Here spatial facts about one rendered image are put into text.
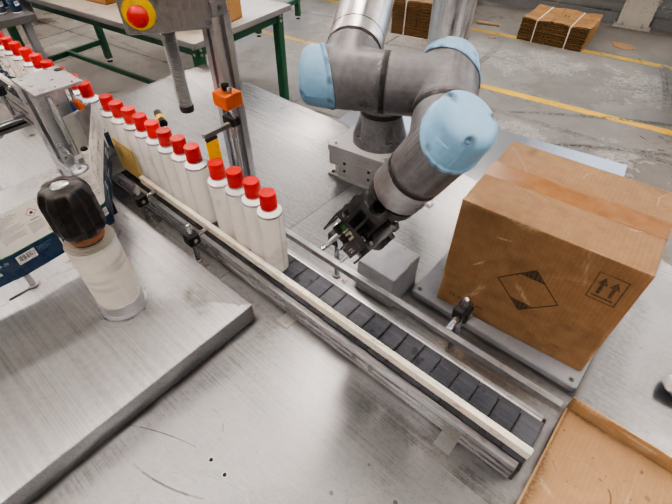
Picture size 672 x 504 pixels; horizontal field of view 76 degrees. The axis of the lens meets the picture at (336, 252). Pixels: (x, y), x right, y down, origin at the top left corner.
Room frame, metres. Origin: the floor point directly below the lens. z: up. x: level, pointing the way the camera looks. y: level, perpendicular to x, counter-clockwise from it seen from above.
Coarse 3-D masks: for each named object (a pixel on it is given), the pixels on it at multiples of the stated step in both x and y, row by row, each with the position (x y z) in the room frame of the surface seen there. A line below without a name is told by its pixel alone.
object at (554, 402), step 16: (304, 240) 0.65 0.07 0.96; (320, 256) 0.61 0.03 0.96; (352, 272) 0.56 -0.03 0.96; (368, 288) 0.53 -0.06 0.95; (400, 304) 0.48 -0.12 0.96; (416, 320) 0.46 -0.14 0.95; (432, 320) 0.45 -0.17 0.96; (448, 336) 0.42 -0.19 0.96; (480, 352) 0.38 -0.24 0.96; (496, 368) 0.36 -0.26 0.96; (528, 384) 0.33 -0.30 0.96; (544, 400) 0.30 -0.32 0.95; (560, 400) 0.30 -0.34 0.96
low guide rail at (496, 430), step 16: (160, 192) 0.88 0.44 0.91; (208, 224) 0.75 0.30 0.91; (224, 240) 0.71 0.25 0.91; (256, 256) 0.65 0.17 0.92; (272, 272) 0.61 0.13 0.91; (288, 288) 0.58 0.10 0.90; (320, 304) 0.52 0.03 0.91; (336, 320) 0.49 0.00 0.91; (368, 336) 0.45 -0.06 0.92; (384, 352) 0.41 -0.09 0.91; (400, 368) 0.39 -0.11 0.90; (416, 368) 0.38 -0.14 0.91; (432, 384) 0.35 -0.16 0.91; (448, 400) 0.33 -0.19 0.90; (480, 416) 0.30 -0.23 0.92; (496, 432) 0.27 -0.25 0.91; (512, 448) 0.25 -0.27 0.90; (528, 448) 0.25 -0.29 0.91
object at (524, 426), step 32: (192, 224) 0.80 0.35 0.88; (288, 256) 0.68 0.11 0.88; (320, 288) 0.59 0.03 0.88; (352, 320) 0.51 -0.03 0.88; (384, 320) 0.51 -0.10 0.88; (416, 352) 0.43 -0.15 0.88; (416, 384) 0.37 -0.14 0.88; (448, 384) 0.37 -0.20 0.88; (480, 384) 0.37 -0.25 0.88; (512, 416) 0.31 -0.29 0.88
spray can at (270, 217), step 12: (264, 192) 0.65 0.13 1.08; (264, 204) 0.64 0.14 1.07; (276, 204) 0.65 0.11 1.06; (264, 216) 0.63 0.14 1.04; (276, 216) 0.64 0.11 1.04; (264, 228) 0.63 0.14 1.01; (276, 228) 0.63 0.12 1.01; (264, 240) 0.63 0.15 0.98; (276, 240) 0.63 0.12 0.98; (264, 252) 0.64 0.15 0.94; (276, 252) 0.63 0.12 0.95; (276, 264) 0.63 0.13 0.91; (288, 264) 0.65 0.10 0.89
